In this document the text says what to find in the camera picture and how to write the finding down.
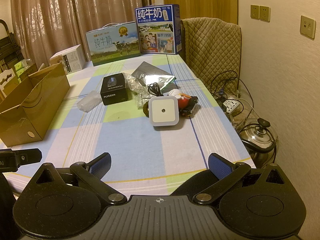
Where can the brown cardboard box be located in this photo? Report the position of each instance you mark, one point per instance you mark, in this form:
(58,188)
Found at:
(42,105)

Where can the green milk carton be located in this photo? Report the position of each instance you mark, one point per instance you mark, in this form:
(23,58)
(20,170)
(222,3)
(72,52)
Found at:
(112,45)

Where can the clear bag of toothpicks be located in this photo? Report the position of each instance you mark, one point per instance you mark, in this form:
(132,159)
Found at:
(135,83)

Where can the black folding rack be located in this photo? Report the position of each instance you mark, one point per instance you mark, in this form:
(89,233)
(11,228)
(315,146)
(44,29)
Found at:
(8,45)

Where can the cream wooden chair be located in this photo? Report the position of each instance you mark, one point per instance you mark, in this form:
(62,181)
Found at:
(8,82)

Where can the red and white toy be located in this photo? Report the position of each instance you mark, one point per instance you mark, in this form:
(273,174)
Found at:
(180,95)

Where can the small white box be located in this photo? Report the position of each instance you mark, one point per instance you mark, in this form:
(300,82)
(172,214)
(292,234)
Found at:
(72,58)

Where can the beige patterned curtain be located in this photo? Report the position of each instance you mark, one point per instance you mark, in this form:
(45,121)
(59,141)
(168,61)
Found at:
(75,12)

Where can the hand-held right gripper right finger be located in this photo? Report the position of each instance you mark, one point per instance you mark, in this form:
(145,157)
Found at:
(220,166)

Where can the silver foil bag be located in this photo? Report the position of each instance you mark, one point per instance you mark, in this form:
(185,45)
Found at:
(152,73)

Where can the clear plastic bag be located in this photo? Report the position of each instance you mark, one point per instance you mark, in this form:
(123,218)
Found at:
(88,102)

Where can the white square night light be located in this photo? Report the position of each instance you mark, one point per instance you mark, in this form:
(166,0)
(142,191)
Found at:
(162,111)

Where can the small clear bag of screws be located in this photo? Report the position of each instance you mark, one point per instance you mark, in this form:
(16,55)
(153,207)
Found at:
(140,100)

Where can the black shaver box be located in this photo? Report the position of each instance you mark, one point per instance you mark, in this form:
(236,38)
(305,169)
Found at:
(114,91)

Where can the green packets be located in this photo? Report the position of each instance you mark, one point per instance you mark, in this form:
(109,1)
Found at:
(22,67)

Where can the large beige wall socket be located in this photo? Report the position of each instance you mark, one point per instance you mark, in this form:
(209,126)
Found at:
(308,27)

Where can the quilted beige chair cover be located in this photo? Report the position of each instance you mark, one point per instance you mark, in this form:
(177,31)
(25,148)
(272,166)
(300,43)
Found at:
(212,55)

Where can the blue milk carton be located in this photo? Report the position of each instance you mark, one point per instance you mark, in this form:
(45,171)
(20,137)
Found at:
(156,30)

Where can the black toy car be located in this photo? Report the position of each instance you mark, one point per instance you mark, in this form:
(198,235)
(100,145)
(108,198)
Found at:
(190,105)

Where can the checked tablecloth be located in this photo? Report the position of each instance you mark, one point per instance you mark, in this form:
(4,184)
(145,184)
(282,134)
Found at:
(125,140)

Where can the white power strip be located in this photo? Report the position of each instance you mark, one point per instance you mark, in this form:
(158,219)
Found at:
(232,106)

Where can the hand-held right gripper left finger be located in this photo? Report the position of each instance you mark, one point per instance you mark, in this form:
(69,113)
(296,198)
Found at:
(100,166)

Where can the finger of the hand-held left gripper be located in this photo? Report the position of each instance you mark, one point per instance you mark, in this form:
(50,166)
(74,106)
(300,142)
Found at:
(30,157)

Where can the steel pressure cooker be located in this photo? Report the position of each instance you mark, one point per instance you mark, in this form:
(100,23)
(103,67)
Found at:
(258,137)

